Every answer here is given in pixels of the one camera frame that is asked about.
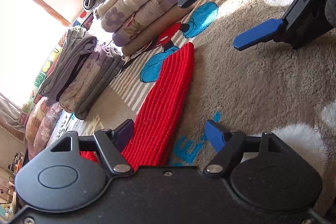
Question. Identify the grey folded clothes stack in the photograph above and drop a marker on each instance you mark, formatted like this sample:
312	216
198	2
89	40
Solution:
84	68

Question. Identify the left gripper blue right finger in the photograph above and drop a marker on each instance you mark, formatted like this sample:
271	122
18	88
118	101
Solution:
217	135

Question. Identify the lilac floral folded clothes stack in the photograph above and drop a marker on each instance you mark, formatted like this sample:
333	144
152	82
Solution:
136	3

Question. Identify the orange cartoon pillow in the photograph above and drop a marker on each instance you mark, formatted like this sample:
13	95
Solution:
38	113

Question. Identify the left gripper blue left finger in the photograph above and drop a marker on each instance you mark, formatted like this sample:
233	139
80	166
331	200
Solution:
122	135

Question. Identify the pink floral pillow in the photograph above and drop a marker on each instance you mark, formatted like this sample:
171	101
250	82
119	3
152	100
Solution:
46	128

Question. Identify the wooden framed window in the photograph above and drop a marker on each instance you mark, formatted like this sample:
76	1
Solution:
29	29

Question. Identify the grey window curtain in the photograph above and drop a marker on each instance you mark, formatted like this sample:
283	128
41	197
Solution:
10	115

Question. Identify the red knit sweater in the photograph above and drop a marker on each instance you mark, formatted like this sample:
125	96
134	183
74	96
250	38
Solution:
155	124

